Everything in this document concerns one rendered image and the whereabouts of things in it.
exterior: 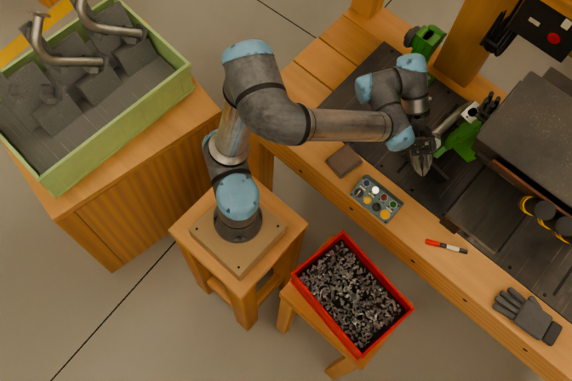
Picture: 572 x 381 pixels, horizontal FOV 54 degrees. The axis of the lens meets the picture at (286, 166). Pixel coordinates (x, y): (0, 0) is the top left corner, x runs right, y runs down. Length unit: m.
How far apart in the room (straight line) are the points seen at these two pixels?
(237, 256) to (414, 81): 0.72
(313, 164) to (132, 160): 0.63
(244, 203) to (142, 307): 1.25
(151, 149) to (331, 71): 0.69
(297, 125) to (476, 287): 0.87
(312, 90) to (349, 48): 0.23
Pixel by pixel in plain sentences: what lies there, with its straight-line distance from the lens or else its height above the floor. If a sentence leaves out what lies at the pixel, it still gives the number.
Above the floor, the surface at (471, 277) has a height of 0.90.
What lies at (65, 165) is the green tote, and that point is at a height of 0.93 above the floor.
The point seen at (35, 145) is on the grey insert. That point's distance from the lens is 2.05.
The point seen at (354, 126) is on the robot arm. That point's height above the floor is 1.42.
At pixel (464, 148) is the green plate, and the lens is 1.67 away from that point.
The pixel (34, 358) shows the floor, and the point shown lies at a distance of 2.76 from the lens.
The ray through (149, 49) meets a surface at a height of 0.89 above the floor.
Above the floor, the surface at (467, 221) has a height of 1.13.
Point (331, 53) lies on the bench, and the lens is 2.08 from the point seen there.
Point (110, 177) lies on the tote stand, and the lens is 1.99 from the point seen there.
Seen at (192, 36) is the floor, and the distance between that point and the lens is 3.22.
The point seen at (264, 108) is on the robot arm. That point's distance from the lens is 1.17.
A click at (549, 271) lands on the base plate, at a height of 0.90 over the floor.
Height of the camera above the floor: 2.57
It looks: 66 degrees down
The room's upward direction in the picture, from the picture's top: 6 degrees clockwise
